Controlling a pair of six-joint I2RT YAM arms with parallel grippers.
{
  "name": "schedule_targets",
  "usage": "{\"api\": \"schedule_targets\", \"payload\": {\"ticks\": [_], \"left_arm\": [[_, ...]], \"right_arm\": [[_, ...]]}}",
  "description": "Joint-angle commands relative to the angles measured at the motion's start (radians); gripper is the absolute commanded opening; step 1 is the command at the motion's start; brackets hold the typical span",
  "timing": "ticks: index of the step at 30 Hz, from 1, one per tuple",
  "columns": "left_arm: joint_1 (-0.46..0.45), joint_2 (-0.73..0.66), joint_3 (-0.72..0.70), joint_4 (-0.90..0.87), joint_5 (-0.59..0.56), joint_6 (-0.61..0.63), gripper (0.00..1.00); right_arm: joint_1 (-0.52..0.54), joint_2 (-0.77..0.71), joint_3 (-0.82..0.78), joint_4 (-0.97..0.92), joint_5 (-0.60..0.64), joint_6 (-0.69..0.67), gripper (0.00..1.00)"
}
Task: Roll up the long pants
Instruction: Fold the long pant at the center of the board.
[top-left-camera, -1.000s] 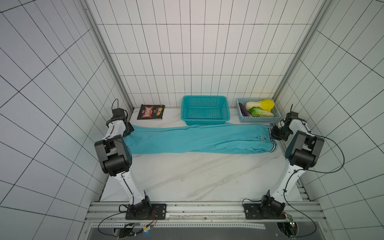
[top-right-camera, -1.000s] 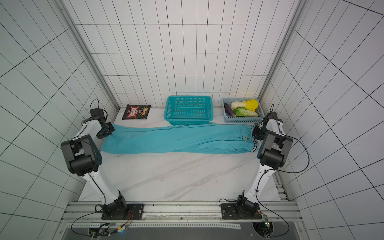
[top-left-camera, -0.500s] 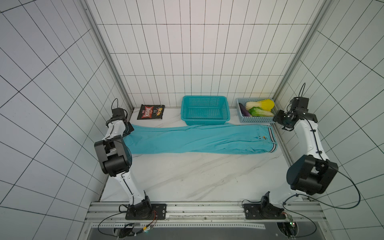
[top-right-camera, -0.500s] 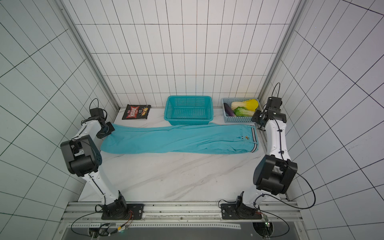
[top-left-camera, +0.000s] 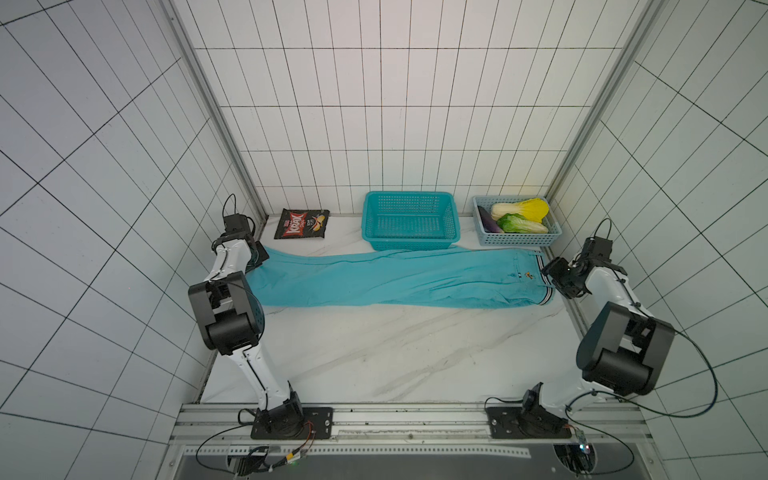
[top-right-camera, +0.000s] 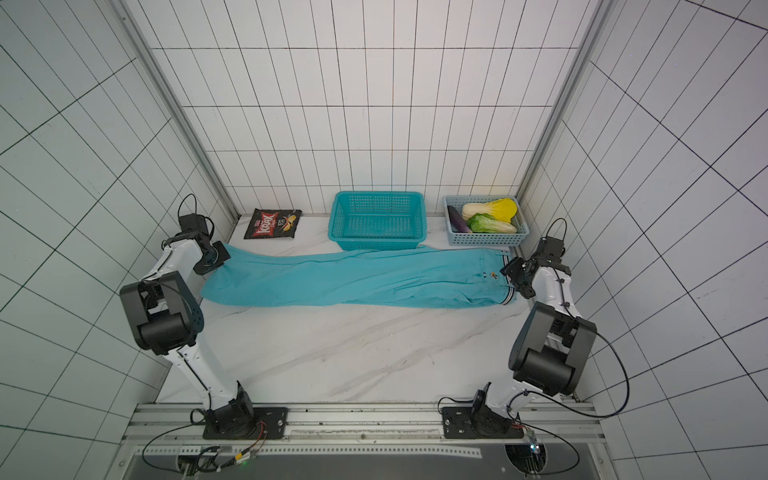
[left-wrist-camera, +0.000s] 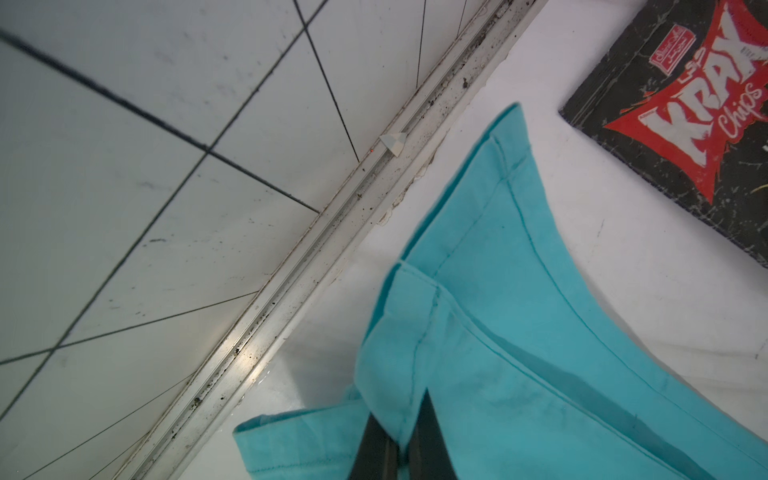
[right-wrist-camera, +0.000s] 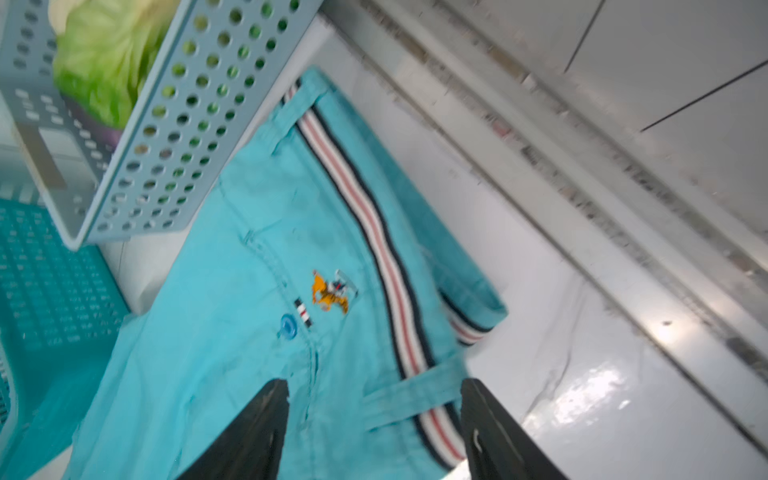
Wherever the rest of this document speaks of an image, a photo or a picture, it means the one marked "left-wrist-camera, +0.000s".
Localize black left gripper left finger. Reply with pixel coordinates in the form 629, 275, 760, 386
348, 415, 399, 480

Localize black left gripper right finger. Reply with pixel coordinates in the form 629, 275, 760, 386
408, 391, 458, 480

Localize teal long pants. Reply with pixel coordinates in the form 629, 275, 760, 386
233, 104, 767, 479

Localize black red chips bag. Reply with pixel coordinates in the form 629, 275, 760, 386
560, 1, 767, 265

